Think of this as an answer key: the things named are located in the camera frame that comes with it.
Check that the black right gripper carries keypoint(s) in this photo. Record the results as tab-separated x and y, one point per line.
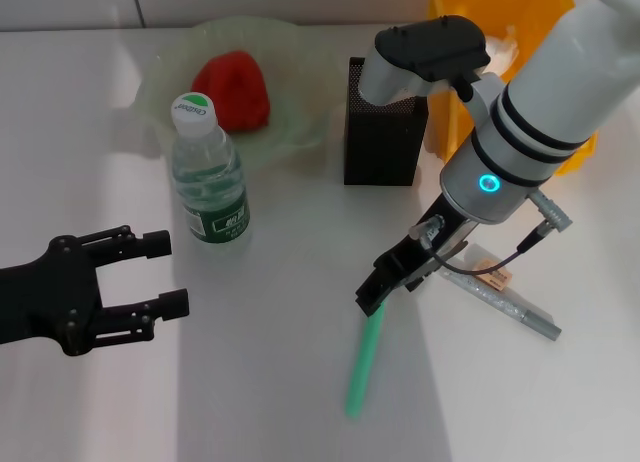
400	262

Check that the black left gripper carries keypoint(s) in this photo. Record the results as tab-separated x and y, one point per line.
45	297

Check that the mint green pen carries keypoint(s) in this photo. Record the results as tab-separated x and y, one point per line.
362	362

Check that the clear water bottle green label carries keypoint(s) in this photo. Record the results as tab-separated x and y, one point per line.
210	182

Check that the orange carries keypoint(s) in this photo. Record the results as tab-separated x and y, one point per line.
235	89

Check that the white paper ball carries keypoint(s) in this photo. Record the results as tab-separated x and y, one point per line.
502	52

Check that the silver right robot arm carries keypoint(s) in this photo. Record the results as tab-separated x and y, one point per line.
540	107

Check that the white eraser tan sleeve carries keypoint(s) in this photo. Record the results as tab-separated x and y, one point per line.
497	278

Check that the silver glitter pen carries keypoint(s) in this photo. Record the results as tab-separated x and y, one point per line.
500	303

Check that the black mesh pen holder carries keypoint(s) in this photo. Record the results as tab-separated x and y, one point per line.
380	147

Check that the green glass fruit plate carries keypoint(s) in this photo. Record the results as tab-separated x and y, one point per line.
300	82

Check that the yellow plastic bin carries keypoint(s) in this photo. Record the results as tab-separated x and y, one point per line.
500	2

